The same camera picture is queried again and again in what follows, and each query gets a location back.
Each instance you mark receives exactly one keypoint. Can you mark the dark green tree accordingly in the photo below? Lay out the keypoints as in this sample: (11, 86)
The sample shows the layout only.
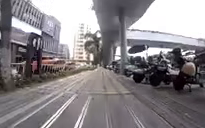
(93, 46)

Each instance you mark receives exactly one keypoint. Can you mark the tall pale building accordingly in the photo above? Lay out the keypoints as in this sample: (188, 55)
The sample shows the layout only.
(79, 43)

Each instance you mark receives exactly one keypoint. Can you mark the grey paved path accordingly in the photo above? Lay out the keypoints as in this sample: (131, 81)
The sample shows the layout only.
(96, 100)

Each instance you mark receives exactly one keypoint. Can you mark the grey-blue building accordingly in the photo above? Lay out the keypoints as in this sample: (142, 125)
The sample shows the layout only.
(64, 51)

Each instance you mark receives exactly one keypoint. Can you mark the red vehicle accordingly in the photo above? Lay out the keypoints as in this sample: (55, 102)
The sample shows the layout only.
(53, 63)

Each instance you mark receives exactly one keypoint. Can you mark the grey concrete viaduct with pillars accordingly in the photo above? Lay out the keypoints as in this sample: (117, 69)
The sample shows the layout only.
(123, 20)

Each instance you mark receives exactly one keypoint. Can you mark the row of parked scooters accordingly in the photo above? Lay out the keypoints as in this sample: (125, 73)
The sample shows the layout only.
(156, 71)

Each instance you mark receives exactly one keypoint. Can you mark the grey elevated bridge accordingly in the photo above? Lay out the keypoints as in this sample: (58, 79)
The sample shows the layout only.
(163, 38)

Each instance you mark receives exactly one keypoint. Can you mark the dark signpost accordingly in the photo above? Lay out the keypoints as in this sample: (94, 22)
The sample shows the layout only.
(30, 56)

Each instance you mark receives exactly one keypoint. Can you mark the grey paved parking strip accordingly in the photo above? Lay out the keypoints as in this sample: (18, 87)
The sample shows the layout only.
(176, 103)

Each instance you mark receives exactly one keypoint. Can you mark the large grey building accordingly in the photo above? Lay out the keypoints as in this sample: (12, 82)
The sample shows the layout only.
(26, 16)

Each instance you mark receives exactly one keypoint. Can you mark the palm tree trunk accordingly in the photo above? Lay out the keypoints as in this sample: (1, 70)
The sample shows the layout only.
(5, 43)

